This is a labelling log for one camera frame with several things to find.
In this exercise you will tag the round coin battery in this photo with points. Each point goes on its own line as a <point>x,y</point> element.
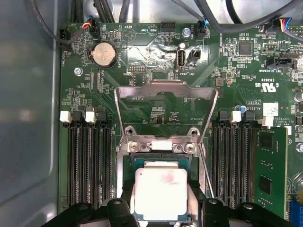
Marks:
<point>104,54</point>

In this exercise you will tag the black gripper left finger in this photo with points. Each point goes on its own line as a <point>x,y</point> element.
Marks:
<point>99,215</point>

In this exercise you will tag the green motherboard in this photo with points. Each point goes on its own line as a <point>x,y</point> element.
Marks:
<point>236,94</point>

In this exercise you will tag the silver topped CPU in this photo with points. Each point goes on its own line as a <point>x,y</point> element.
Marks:
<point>161,194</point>

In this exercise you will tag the RAM slot black latches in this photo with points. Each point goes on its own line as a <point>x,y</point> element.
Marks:
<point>83,165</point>
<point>106,165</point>
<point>221,165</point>
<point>244,165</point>

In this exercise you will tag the green RAM stick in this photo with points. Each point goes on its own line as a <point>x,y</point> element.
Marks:
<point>272,165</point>

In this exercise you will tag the internal USB port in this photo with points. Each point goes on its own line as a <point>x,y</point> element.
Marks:
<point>181,59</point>

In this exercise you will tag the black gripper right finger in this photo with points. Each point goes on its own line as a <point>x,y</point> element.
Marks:
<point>236,216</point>

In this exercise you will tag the open black PC case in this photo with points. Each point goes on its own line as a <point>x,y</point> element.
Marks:
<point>23,118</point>

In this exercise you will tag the metal socket cover frame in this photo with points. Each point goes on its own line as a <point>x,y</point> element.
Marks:
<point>142,91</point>

